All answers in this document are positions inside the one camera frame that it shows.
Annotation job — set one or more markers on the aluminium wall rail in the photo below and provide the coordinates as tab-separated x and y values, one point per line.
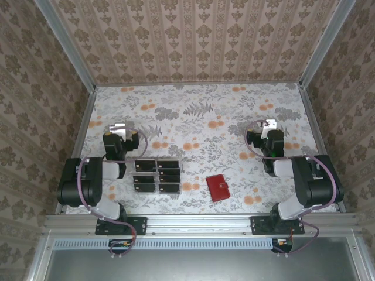
199	83

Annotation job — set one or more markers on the black electronics connector box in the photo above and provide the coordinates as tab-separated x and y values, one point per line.
282	244
120	244

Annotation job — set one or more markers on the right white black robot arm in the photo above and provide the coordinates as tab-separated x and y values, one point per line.
310	181

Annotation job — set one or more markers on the red leather card holder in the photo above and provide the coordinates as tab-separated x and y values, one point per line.
218	188

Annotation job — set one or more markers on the aluminium frame post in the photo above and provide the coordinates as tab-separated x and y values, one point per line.
325	44
69	49

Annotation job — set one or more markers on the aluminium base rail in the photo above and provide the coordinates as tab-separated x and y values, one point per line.
199	225

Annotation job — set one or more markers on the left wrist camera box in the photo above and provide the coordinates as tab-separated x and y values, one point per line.
117	128

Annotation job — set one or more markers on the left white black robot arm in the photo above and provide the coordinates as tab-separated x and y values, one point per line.
88	187

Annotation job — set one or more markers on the aluminium side rail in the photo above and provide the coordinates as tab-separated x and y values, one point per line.
315	131
78	146

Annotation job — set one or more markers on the grey metal panel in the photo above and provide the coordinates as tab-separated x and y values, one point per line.
205	266

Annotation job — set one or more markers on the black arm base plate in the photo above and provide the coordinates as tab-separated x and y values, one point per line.
259	226
140	226

